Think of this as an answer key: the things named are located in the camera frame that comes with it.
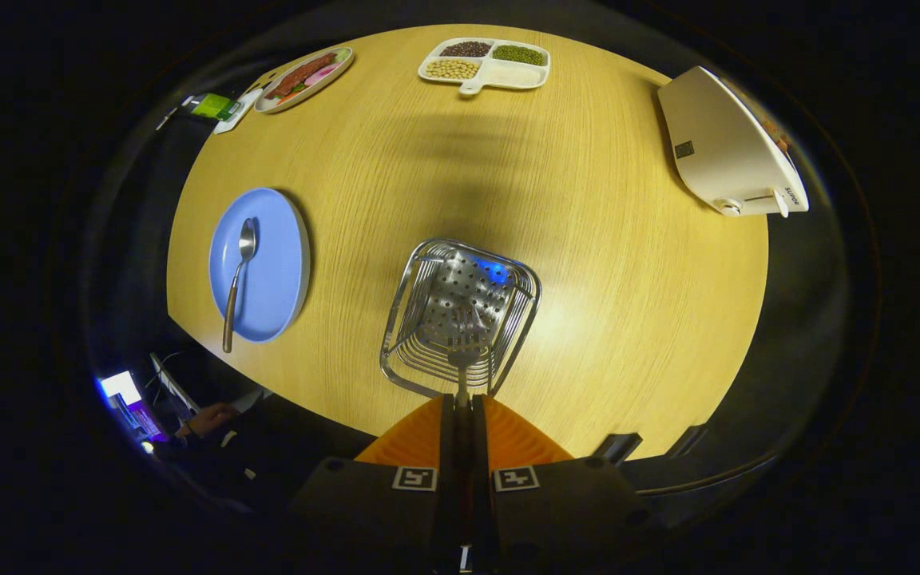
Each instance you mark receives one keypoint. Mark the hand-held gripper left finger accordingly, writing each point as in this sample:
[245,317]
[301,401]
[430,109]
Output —
[452,479]

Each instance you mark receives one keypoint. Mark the heap of brown beans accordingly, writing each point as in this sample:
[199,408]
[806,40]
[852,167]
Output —
[466,49]

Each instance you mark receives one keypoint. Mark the white divided dish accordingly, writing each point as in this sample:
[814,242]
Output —
[520,76]

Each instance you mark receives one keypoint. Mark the heap of yellow soybeans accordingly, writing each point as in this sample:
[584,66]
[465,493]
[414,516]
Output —
[452,69]

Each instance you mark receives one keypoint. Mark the heap of green beans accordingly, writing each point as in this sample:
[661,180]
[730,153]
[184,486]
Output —
[519,54]

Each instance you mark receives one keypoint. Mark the lit laptop screen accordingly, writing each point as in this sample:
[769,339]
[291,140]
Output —
[120,386]

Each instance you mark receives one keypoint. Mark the green plastic bottle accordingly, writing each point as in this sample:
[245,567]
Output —
[214,105]

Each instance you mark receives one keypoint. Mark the white toaster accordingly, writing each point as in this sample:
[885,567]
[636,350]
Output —
[727,152]

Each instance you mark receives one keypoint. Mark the blue round plate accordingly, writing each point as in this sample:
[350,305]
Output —
[276,271]

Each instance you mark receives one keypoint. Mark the white oval food plate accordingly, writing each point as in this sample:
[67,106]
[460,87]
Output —
[342,62]

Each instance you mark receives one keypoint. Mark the perforated metal drain tray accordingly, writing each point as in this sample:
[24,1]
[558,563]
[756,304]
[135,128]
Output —
[460,287]

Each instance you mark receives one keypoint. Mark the black chair backrest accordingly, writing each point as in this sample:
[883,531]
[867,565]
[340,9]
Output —
[688,439]
[616,447]

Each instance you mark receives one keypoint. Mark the pink toy radish slice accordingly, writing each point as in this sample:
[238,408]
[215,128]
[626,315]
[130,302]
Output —
[322,77]

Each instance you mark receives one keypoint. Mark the white square coaster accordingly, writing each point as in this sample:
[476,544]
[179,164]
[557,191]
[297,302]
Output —
[247,108]

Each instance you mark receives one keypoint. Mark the grey keyboard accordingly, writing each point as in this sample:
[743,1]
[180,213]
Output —
[174,385]

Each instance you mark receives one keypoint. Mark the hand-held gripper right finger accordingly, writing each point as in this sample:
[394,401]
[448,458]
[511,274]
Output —
[480,479]

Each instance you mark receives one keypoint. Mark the brown toy steak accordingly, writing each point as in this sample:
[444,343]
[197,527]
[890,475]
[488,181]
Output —
[300,74]

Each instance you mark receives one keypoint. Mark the brown toast slice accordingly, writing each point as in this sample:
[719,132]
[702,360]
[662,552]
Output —
[771,132]

